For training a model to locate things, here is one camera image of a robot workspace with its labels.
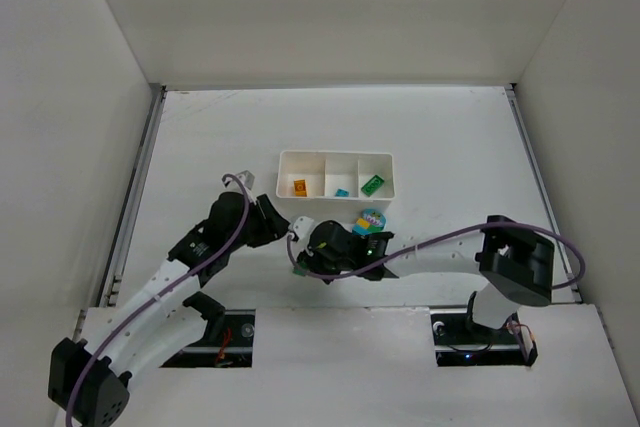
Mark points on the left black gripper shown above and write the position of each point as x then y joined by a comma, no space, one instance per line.
270,219

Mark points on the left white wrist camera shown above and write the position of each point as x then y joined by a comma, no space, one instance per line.
247,178

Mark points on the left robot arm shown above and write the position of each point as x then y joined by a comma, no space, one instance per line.
92,379

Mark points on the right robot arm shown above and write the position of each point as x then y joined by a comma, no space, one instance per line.
516,262

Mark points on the yellow curved lego brick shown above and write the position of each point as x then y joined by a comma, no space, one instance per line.
300,188

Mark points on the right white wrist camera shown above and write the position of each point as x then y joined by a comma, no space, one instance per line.
301,228

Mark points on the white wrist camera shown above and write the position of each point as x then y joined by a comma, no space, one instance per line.
301,228
247,178

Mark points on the green lego plate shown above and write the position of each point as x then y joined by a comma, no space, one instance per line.
372,185

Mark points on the multicolor lego cluster with frog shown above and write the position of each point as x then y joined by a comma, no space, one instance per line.
370,221

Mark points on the white three-compartment tray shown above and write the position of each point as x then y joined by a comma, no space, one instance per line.
327,171

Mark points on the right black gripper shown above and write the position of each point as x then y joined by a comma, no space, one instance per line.
310,254

